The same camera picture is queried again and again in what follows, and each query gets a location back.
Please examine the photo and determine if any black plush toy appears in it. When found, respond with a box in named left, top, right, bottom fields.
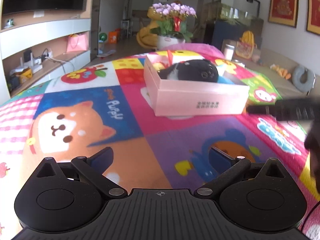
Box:
left=158, top=59, right=219, bottom=83

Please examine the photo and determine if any pink cardboard box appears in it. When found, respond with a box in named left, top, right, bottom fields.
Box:
left=144, top=54, right=249, bottom=116

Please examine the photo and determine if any white blue medicine box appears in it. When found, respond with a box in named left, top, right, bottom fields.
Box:
left=217, top=76, right=234, bottom=85

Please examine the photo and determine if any white red toy bat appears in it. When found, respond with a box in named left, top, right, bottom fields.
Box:
left=167, top=50, right=173, bottom=66

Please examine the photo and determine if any grey neck pillow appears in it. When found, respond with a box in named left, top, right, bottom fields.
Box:
left=292, top=65, right=316, bottom=93

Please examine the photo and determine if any beige sofa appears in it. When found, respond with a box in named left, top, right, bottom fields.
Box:
left=231, top=49, right=319, bottom=105

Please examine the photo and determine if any yellow kids backpack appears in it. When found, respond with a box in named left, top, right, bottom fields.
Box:
left=235, top=30, right=257, bottom=60

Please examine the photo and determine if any white thermos cup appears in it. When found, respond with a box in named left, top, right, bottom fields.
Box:
left=223, top=44, right=235, bottom=61

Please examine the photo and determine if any colourful cartoon play mat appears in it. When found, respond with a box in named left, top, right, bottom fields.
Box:
left=1, top=54, right=319, bottom=239

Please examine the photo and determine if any glass fish tank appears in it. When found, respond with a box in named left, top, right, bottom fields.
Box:
left=202, top=0, right=264, bottom=53

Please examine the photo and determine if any white wifi router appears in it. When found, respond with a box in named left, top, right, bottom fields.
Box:
left=9, top=49, right=53, bottom=75

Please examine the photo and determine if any purple orchid flower pot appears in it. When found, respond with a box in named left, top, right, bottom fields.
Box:
left=150, top=3, right=196, bottom=50

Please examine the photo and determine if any pink gift bag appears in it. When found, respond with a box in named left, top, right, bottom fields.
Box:
left=66, top=32, right=89, bottom=53

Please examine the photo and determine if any yellow plush bear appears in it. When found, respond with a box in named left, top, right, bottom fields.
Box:
left=136, top=7, right=162, bottom=49

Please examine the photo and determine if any green watermelon ball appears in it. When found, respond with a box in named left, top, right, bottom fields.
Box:
left=99, top=33, right=107, bottom=42

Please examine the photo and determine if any orange storage box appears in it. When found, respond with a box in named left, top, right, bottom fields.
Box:
left=108, top=28, right=121, bottom=44

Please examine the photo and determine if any red framed wall picture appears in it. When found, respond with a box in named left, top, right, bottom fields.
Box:
left=268, top=0, right=299, bottom=28

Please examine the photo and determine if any white wall shelf unit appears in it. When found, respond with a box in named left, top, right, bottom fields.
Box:
left=1, top=0, right=93, bottom=103

